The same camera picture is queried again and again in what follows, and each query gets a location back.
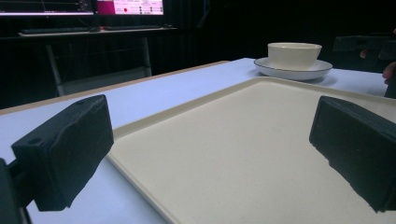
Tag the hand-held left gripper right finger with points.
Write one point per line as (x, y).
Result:
(355, 140)

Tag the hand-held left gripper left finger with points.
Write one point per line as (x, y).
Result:
(67, 149)

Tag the white plate with dark rim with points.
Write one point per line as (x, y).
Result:
(320, 69)

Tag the cream ceramic bowl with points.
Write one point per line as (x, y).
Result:
(292, 55)

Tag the desk with metal legs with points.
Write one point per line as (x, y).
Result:
(93, 56)

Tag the beige plastic tray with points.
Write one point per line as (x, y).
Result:
(243, 149)

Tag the black keyboard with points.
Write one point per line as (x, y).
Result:
(54, 30)

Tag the computer monitor with dark screen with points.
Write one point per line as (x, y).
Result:
(43, 6)

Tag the computer monitor with pink screen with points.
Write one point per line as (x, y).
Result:
(130, 6)

